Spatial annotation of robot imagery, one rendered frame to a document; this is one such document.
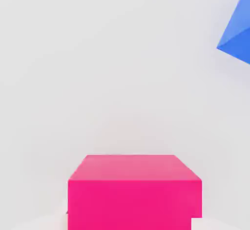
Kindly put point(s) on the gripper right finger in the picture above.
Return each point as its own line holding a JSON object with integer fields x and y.
{"x": 203, "y": 225}

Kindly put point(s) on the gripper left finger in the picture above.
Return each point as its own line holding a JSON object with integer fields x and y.
{"x": 56, "y": 224}

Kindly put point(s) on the small pink cube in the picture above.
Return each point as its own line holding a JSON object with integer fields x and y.
{"x": 134, "y": 198}

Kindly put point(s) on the large blue box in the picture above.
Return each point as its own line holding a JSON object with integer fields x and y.
{"x": 239, "y": 38}

